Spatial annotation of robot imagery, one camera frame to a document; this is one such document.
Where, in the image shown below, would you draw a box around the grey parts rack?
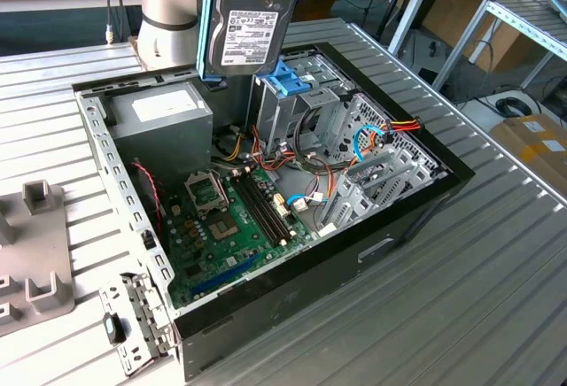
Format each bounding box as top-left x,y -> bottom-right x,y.
0,177 -> 74,338

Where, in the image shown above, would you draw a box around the silver drive cage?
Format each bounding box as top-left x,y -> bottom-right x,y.
245,60 -> 355,162

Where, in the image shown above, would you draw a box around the silver disk bay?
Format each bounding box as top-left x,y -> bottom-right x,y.
316,149 -> 440,235

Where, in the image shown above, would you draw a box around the long blue data wire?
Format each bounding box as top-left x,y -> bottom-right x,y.
353,123 -> 389,166

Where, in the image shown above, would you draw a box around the large brown cardboard box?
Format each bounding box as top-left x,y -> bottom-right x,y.
420,0 -> 540,73

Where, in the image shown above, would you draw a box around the black cable bundle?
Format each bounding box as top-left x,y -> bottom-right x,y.
291,104 -> 331,174

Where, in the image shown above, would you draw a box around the yellow black power wire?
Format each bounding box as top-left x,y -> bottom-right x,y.
212,131 -> 249,162

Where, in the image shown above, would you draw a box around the red orange wire bundle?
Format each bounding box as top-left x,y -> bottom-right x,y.
250,124 -> 338,183

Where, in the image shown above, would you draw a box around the coiled black cable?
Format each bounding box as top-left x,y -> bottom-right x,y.
494,96 -> 542,118

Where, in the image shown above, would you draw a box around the perforated metal drive cage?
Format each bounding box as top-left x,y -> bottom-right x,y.
327,92 -> 448,183

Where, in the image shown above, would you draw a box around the hinged metal slot retainer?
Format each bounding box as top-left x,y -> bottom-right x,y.
97,270 -> 179,377

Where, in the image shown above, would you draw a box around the grey power supply unit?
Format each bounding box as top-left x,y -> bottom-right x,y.
108,81 -> 214,183

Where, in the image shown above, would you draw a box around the hard disk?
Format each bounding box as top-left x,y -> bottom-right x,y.
196,0 -> 309,84

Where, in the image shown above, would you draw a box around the black latch blue button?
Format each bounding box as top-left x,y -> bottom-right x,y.
101,313 -> 128,345

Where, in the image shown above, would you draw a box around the short blue data wire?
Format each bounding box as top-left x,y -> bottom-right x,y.
285,194 -> 331,212

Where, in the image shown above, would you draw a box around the green motherboard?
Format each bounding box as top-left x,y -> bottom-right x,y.
161,165 -> 318,312

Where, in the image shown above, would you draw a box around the red orange yellow power wire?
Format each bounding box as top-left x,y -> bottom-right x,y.
371,116 -> 424,140

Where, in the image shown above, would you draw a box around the blue expansion slot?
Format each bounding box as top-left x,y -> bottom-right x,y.
190,251 -> 261,298

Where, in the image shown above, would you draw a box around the black RAM slot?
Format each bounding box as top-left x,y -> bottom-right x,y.
236,174 -> 286,244
230,176 -> 281,248
246,171 -> 296,238
241,173 -> 291,241

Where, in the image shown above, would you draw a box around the black PC case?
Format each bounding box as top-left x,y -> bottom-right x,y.
72,42 -> 476,382

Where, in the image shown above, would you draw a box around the cardboard box white labels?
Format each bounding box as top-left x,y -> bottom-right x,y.
489,113 -> 567,192

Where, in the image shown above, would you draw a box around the red black twisted wire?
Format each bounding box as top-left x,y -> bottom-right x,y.
131,160 -> 163,228

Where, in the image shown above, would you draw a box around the blue drive latch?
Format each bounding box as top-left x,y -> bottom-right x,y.
260,61 -> 314,98

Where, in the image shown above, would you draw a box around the metal socket cover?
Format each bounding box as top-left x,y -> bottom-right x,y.
183,170 -> 230,220

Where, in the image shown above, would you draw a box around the small brown cardboard box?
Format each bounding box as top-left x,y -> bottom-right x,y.
291,0 -> 338,24

